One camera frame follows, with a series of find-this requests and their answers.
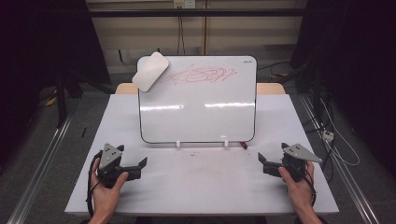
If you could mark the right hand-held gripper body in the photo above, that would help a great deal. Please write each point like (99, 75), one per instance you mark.
(299, 151)

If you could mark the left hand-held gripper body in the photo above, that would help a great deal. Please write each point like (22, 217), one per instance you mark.
(109, 155)

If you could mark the white whiteboard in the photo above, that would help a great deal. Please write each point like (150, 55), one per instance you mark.
(199, 105)

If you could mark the white whiteboard eraser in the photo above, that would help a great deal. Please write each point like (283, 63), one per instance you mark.
(150, 72)

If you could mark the person's right hand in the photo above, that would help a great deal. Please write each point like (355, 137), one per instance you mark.
(299, 191)

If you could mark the person's left hand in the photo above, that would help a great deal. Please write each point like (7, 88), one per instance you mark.
(107, 197)

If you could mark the red marker pen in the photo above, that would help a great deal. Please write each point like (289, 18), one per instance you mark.
(243, 145)

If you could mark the white power strip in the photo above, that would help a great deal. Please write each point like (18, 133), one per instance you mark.
(328, 135)

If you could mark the white whiteboard stand clip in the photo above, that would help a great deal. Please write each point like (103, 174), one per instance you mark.
(178, 144)
(226, 143)

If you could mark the black metal stand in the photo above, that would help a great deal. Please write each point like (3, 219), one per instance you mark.
(61, 99)

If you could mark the black curtain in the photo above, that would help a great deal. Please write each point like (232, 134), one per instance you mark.
(355, 62)
(43, 46)

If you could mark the black horizontal bar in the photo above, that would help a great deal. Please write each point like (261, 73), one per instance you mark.
(196, 12)

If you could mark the aluminium floor rail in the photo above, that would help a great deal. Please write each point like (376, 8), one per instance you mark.
(40, 165)
(342, 177)

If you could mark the white wall socket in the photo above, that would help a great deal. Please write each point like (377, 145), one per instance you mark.
(184, 3)

